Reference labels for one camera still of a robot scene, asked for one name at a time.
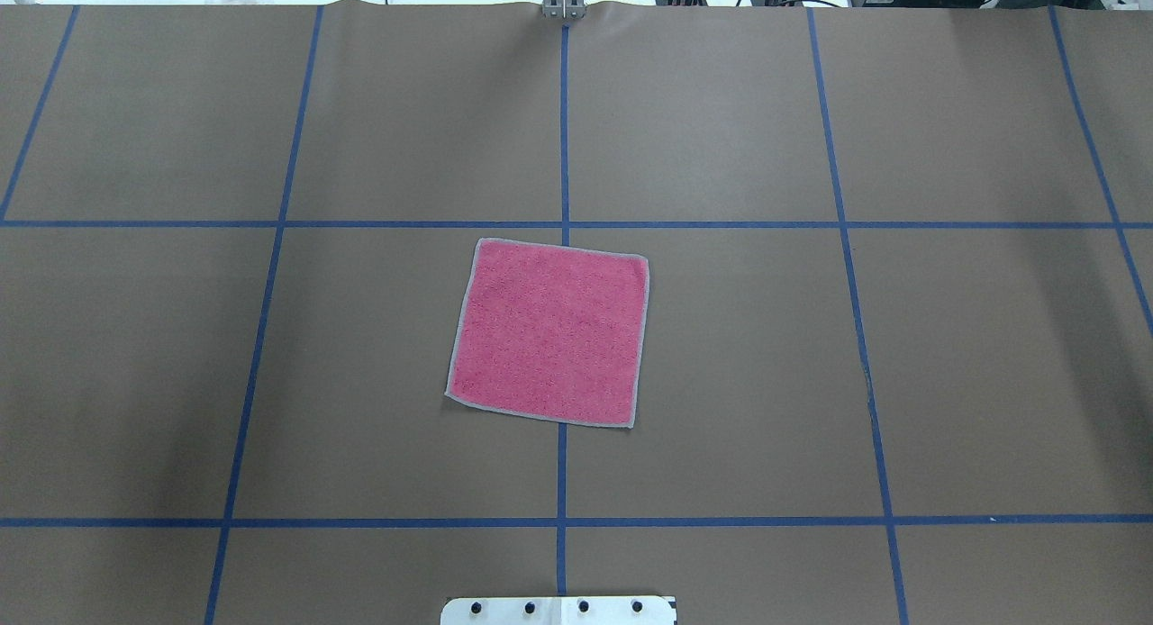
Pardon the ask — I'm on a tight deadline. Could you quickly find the pink square towel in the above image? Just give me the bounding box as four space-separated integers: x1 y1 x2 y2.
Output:
445 238 651 430

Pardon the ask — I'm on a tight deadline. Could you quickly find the brown paper table cover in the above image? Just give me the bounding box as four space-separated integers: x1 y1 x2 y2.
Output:
1 2 1150 624

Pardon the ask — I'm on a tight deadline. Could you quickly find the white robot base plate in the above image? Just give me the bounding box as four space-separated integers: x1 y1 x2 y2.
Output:
440 595 678 624

